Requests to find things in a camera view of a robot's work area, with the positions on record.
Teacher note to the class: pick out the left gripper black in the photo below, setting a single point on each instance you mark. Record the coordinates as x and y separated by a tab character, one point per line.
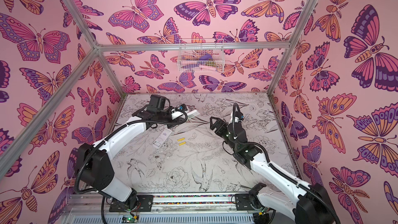
174	122

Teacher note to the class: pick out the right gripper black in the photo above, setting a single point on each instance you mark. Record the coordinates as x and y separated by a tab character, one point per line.
223	127

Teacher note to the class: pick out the white remote control green buttons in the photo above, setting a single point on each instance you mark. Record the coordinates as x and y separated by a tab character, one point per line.
159	141

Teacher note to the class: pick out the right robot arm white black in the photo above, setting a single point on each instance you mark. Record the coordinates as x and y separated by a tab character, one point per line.
295	198

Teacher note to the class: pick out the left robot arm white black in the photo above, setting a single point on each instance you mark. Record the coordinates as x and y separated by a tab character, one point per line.
94	169

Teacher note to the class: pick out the purple item in basket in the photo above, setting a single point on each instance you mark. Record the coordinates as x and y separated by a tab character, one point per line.
205	58

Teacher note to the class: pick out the green circuit board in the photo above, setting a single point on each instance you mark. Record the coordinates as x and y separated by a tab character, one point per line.
131	219

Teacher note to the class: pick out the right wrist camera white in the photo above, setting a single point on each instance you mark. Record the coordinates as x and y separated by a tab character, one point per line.
238	118

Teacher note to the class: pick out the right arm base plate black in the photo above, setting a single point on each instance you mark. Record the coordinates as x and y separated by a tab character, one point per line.
247	202

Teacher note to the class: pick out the white wire basket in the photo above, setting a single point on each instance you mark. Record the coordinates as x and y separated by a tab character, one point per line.
201	55

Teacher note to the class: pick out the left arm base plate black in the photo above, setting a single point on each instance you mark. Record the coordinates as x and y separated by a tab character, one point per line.
138	203

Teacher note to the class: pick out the aluminium front rail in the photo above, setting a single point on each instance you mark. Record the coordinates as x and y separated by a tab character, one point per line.
213	202

